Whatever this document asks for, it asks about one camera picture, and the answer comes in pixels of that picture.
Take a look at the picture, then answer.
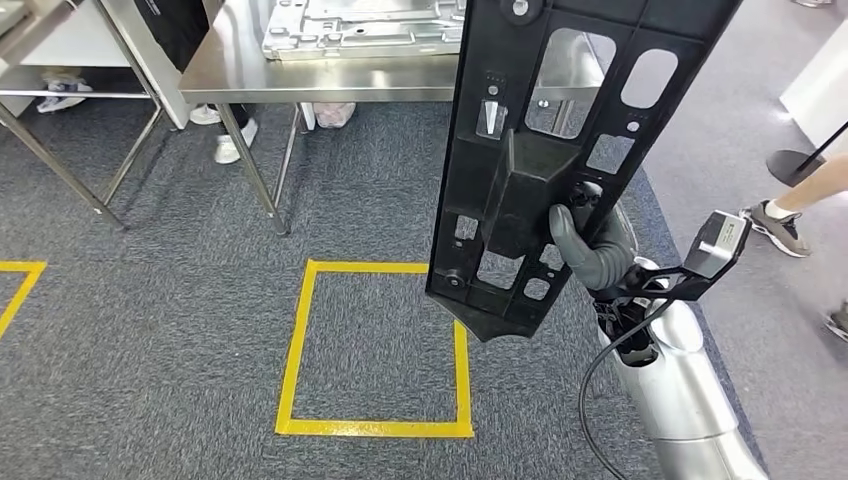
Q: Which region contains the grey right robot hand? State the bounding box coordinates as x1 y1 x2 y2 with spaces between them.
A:
548 181 609 293

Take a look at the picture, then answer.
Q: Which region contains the black plastic panel part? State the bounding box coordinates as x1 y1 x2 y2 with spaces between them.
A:
425 0 743 344

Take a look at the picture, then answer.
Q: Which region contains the stainless steel workbench table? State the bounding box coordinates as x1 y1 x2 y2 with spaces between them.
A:
177 0 617 238

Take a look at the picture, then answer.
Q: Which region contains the black round base stand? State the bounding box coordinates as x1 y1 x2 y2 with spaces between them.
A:
766 119 848 189

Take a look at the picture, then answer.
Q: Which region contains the yellow floor tape square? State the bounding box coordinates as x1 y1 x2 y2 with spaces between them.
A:
0 260 49 340
274 259 475 440

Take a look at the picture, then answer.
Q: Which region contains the pale pink bag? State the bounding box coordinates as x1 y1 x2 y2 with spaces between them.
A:
312 102 357 129

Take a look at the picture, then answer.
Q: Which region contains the white cabinet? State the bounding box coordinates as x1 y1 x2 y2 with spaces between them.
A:
779 19 848 157

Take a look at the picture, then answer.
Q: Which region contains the stamped silver metal plate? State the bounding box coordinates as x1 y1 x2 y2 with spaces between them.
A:
261 0 468 62

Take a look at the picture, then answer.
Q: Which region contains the black camera cable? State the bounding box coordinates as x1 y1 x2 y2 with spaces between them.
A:
578 298 677 480

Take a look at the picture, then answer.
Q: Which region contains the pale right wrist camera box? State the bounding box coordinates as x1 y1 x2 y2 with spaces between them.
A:
683 210 753 280

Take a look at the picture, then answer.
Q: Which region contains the steel frame side table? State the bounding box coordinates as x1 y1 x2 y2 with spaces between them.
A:
0 0 167 230

